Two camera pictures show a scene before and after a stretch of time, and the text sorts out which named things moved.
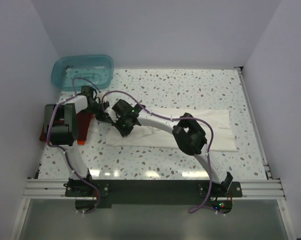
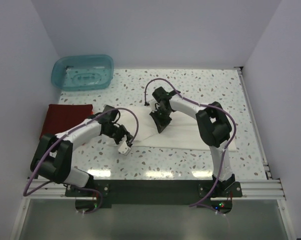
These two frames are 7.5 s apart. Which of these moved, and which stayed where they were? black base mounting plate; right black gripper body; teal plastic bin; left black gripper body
Moved: right black gripper body; left black gripper body
Stayed: teal plastic bin; black base mounting plate
